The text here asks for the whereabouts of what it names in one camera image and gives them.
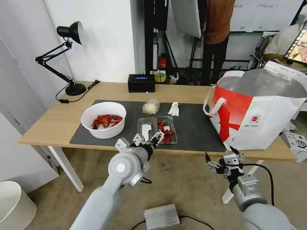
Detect seated person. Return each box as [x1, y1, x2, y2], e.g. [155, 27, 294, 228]
[262, 23, 307, 64]

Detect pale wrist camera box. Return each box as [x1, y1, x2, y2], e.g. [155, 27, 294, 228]
[133, 133, 145, 146]
[222, 153, 241, 167]

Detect white reflector panel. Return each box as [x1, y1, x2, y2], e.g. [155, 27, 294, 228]
[169, 0, 205, 39]

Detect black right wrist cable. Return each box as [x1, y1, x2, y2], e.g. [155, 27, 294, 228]
[240, 163, 275, 207]

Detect white printed carton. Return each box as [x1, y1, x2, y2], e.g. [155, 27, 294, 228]
[285, 130, 307, 164]

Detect black office chair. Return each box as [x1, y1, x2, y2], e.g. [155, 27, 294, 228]
[248, 31, 277, 70]

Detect red and white takeout bag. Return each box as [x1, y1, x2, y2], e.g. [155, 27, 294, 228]
[202, 60, 307, 151]

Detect black lamp power cord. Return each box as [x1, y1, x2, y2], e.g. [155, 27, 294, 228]
[55, 79, 101, 104]

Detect white cabinet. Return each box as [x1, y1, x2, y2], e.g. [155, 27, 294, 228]
[0, 35, 60, 195]

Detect white label in container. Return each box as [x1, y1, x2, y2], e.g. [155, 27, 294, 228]
[141, 124, 153, 142]

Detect black desk lamp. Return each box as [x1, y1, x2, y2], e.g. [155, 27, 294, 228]
[35, 21, 87, 96]

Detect white round bin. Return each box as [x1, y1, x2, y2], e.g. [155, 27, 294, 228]
[0, 181, 37, 230]

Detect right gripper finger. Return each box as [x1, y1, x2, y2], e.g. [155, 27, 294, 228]
[204, 151, 223, 173]
[229, 145, 246, 164]

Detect red crayfish shells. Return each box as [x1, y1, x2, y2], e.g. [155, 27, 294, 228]
[91, 114, 123, 130]

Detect black metal shelf frame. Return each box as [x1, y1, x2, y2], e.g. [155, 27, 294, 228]
[143, 0, 264, 85]

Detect black tissue box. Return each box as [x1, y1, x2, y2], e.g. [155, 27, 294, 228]
[127, 73, 156, 93]

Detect crumpled white tissue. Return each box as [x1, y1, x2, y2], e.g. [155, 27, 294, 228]
[168, 101, 181, 117]

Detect silver power supply box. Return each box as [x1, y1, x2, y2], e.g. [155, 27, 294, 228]
[144, 203, 181, 230]

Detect black floor cable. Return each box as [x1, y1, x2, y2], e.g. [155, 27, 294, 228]
[130, 215, 243, 230]

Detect red box on shelf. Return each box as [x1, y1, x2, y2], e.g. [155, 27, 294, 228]
[159, 53, 168, 70]

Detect standing person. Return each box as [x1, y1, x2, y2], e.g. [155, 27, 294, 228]
[196, 0, 237, 87]

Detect clear bag with white food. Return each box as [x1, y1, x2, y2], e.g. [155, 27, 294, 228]
[142, 97, 161, 114]

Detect clear plastic clamshell container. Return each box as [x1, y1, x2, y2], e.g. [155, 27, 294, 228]
[137, 116, 179, 145]

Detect dark grey table mat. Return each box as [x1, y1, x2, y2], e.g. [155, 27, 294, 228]
[69, 99, 227, 153]

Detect red fruit in container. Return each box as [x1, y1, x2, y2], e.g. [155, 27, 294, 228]
[157, 119, 174, 143]

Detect colourful screen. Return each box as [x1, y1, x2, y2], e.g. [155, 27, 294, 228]
[282, 22, 307, 64]

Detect white round bowl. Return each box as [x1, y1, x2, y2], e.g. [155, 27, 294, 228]
[80, 101, 127, 139]

